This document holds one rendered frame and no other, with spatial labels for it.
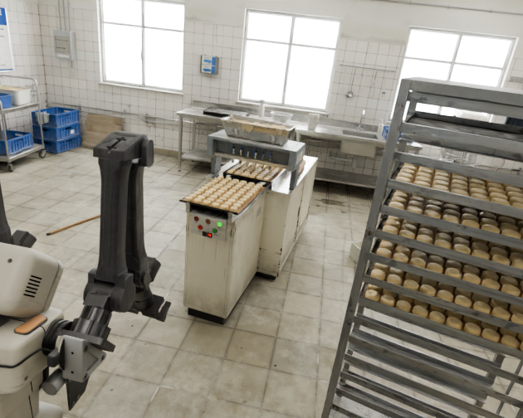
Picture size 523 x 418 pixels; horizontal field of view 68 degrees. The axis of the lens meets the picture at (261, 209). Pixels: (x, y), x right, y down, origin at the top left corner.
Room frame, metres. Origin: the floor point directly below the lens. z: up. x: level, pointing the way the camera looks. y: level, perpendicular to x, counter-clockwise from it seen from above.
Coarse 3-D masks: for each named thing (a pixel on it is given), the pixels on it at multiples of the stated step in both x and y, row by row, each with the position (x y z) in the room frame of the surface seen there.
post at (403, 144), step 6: (408, 108) 1.59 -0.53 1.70; (414, 108) 1.59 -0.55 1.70; (402, 144) 1.59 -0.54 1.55; (402, 150) 1.59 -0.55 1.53; (396, 162) 1.59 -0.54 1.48; (360, 306) 1.59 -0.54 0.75; (360, 312) 1.59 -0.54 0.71; (354, 324) 1.59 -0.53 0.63; (348, 366) 1.59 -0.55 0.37; (342, 378) 1.59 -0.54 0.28
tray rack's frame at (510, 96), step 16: (416, 80) 1.16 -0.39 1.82; (432, 80) 1.29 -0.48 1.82; (448, 80) 1.52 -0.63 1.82; (464, 96) 1.11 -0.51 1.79; (480, 96) 1.10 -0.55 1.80; (496, 96) 1.08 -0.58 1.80; (512, 96) 1.07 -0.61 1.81; (512, 384) 1.14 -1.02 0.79; (336, 400) 1.56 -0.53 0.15; (336, 416) 1.46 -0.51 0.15; (368, 416) 1.48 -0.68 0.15; (384, 416) 1.49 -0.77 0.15
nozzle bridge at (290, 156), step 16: (208, 144) 3.00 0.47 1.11; (224, 144) 3.06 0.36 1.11; (240, 144) 3.02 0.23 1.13; (256, 144) 2.90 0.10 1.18; (272, 144) 2.94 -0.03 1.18; (288, 144) 3.01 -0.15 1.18; (304, 144) 3.09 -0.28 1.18; (256, 160) 2.93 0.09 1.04; (272, 160) 2.95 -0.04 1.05; (288, 160) 2.92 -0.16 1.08
